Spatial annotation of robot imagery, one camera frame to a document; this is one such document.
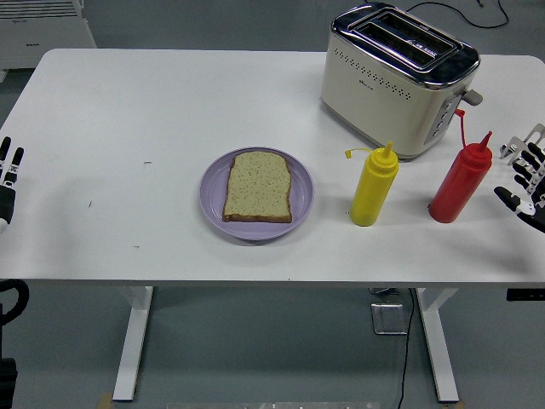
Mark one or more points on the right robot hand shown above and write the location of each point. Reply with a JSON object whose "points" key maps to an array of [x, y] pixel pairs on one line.
{"points": [[534, 209]]}

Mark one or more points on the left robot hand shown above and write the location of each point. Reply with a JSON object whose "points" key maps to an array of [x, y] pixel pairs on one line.
{"points": [[8, 170]]}

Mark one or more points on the red squeeze bottle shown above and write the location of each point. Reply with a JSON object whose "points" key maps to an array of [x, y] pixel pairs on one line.
{"points": [[460, 187]]}

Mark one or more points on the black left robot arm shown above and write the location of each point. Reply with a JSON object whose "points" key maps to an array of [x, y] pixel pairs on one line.
{"points": [[21, 298]]}

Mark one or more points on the slice of seeded bread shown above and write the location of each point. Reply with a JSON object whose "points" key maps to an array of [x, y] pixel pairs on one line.
{"points": [[259, 187]]}

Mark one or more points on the silver metal rack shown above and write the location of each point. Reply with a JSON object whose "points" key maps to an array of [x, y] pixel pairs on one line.
{"points": [[517, 145]]}

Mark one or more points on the black table control panel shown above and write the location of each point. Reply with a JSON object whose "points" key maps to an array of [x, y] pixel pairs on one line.
{"points": [[526, 294]]}

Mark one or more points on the white floor appliance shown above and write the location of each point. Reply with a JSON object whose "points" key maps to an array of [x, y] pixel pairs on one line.
{"points": [[42, 34]]}

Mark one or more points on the yellow squeeze bottle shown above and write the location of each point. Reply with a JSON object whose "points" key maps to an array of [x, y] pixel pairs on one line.
{"points": [[372, 191]]}

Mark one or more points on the white table leg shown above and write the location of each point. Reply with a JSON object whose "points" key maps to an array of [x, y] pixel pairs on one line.
{"points": [[438, 341], [134, 341]]}

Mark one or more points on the metal floor outlet plate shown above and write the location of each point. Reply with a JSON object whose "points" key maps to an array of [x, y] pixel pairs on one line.
{"points": [[388, 318]]}

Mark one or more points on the cream and chrome toaster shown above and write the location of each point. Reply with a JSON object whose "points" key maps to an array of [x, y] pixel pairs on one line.
{"points": [[383, 89]]}

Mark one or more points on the purple round plate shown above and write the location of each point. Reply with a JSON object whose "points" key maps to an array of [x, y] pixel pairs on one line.
{"points": [[304, 191]]}

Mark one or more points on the metal bracket under table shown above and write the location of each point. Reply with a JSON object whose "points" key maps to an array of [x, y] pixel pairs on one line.
{"points": [[383, 291]]}

